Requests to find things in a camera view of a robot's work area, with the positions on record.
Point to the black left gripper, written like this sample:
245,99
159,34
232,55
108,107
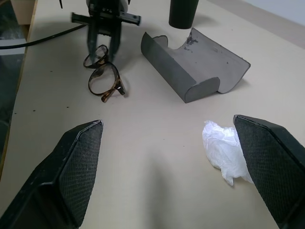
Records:
107,21

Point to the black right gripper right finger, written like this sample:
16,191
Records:
271,167

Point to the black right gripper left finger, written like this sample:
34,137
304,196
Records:
71,171

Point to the tortoiseshell round glasses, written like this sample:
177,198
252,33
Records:
121,90

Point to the rounded crumpled white tissue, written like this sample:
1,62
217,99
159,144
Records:
221,148

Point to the black cup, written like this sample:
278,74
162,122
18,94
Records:
182,14

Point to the light wooden box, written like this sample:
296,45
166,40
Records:
23,12

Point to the open grey glasses case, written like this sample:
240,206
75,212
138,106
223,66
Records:
190,66

